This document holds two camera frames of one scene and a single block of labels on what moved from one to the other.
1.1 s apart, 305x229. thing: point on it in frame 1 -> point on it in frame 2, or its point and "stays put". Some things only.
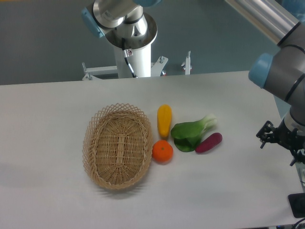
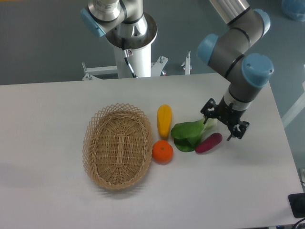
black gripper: x=292 y=139 -> x=224 y=111
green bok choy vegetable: x=188 y=135 stays put
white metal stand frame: x=94 y=73 stays put
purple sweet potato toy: x=209 y=143 stays put
